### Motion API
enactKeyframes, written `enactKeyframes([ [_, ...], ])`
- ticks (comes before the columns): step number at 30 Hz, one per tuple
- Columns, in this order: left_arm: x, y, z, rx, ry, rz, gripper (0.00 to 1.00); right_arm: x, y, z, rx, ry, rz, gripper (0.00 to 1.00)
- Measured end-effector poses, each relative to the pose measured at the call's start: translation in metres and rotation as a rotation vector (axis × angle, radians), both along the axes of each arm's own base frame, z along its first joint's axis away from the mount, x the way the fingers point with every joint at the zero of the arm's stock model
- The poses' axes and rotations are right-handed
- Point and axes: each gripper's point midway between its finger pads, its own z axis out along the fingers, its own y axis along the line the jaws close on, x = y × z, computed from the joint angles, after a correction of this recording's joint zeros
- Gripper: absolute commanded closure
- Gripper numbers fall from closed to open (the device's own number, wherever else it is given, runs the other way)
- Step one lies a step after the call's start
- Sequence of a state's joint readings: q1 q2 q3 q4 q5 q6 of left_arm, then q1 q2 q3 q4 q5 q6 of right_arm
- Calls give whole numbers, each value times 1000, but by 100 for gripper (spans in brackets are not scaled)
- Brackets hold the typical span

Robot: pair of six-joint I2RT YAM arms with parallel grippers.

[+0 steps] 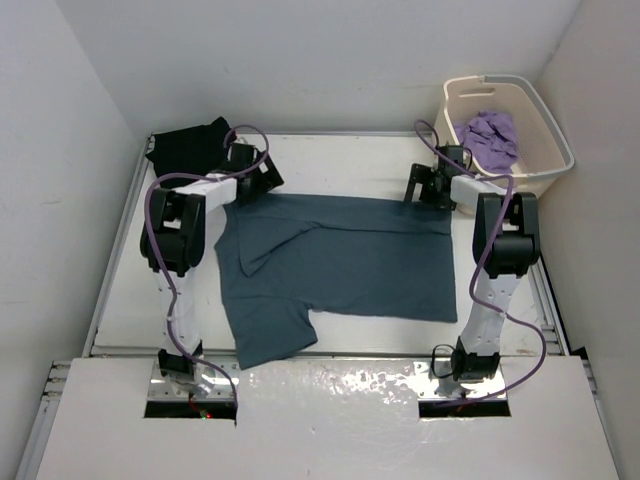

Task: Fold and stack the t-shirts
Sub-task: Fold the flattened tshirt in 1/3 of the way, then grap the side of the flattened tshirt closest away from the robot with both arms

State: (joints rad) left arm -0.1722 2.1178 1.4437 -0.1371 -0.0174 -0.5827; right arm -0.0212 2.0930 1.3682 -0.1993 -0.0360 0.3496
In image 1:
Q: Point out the lavender t shirt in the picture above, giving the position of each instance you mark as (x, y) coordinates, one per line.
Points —
(492, 138)

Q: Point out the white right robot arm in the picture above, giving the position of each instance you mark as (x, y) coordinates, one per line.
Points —
(506, 243)

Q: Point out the black t shirt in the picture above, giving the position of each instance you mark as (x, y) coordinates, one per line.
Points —
(197, 150)

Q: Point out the white front cover panel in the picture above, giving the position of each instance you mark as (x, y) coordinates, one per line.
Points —
(314, 419)

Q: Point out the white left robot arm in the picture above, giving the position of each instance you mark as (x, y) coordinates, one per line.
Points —
(173, 241)

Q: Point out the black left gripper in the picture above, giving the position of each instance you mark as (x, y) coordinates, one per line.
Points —
(265, 180)

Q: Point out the teal t shirt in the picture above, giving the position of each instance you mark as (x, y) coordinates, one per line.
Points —
(288, 255)

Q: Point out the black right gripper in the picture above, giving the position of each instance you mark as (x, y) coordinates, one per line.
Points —
(420, 182)

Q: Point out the cream plastic laundry basket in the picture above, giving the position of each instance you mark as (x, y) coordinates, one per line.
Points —
(543, 152)

